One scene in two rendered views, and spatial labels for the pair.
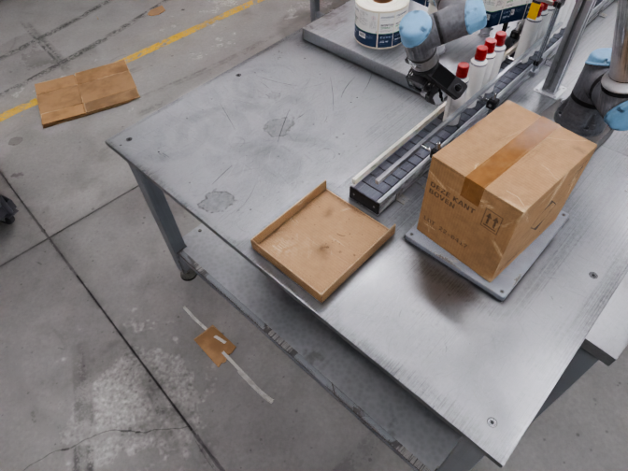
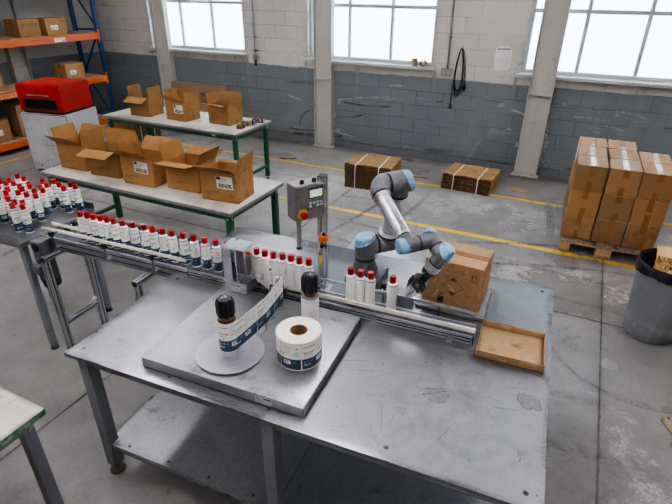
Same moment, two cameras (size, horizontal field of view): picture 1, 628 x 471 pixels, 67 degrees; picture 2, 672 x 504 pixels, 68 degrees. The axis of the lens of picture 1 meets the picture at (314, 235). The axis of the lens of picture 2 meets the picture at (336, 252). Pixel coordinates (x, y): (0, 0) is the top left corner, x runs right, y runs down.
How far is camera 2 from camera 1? 274 cm
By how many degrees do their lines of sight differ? 82
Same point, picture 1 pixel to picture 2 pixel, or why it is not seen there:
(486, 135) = (457, 259)
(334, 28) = (297, 385)
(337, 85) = (366, 375)
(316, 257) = (523, 346)
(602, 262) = not seen: hidden behind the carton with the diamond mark
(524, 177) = (475, 251)
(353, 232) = (495, 337)
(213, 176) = (511, 413)
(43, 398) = not seen: outside the picture
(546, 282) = not seen: hidden behind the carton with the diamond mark
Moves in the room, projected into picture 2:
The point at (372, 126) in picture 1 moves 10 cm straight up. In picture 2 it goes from (403, 348) to (405, 331)
